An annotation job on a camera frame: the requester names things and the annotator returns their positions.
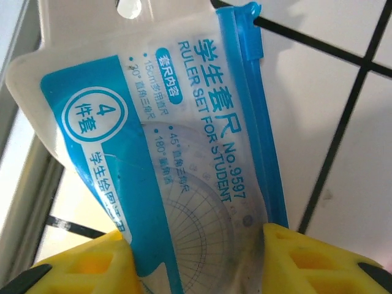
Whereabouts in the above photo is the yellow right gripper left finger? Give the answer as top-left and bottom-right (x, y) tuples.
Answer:
(0, 229), (137, 294)

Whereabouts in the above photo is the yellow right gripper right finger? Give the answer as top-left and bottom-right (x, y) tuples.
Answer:
(262, 222), (392, 294)

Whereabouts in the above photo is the blue ruler set pouch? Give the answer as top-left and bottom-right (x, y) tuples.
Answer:
(6, 0), (289, 294)

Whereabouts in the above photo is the clear plastic protractor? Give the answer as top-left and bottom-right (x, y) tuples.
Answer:
(140, 122), (265, 294)

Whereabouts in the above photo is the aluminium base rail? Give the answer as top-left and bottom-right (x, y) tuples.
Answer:
(0, 0), (67, 276)

